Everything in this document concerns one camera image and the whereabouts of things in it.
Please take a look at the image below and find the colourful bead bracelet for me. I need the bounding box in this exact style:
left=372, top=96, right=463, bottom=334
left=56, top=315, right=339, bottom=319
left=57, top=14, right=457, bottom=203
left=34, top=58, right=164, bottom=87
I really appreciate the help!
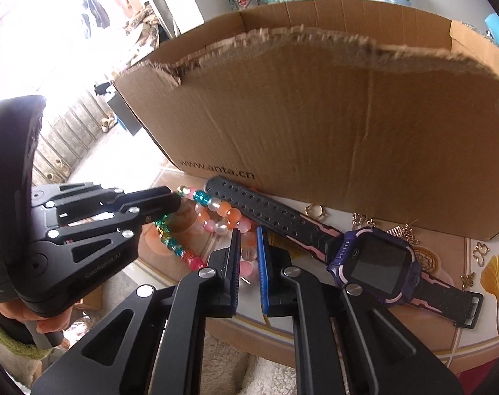
left=153, top=184, right=244, bottom=271

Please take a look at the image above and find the pink orange bead bracelet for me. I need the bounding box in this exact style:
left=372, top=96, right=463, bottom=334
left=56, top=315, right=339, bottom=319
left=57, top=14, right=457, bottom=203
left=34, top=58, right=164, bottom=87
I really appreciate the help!
left=193, top=202, right=261, bottom=280

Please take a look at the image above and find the purple pink smartwatch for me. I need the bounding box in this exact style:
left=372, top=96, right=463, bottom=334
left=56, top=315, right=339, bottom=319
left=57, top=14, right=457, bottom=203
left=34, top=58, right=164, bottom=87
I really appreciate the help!
left=205, top=176, right=484, bottom=329

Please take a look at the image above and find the small gold earring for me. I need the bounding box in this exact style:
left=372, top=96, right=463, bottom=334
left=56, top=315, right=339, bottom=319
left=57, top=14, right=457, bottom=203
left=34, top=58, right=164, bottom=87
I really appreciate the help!
left=460, top=272, right=475, bottom=291

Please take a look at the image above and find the gold chain earring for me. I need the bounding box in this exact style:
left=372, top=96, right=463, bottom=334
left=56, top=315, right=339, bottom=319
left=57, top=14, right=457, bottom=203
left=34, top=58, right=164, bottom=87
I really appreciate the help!
left=351, top=213, right=376, bottom=230

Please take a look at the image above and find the gold butterfly charm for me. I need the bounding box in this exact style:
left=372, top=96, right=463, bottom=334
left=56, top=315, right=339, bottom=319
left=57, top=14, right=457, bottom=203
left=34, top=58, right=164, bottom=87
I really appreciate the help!
left=472, top=242, right=490, bottom=268

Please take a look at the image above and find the gold ring earring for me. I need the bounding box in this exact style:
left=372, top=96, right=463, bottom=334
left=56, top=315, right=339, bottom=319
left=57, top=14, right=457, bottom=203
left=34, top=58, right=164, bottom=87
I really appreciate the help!
left=304, top=203, right=326, bottom=220

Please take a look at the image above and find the brown cardboard box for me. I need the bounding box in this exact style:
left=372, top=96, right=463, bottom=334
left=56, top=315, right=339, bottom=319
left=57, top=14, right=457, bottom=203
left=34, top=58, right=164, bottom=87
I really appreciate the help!
left=115, top=0, right=499, bottom=240

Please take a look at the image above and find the left hand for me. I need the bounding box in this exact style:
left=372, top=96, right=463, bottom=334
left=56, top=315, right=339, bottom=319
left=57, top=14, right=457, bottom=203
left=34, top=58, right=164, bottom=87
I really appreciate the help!
left=0, top=299, right=73, bottom=333

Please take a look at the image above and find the ginkgo pattern tablecloth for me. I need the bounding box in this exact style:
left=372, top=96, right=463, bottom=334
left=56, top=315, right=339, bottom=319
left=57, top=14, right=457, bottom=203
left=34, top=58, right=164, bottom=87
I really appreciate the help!
left=136, top=148, right=499, bottom=372

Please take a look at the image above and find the grey cabinet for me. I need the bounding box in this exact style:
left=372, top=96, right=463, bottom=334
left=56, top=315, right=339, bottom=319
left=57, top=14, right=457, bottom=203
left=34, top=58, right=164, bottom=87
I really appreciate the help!
left=107, top=93, right=141, bottom=136

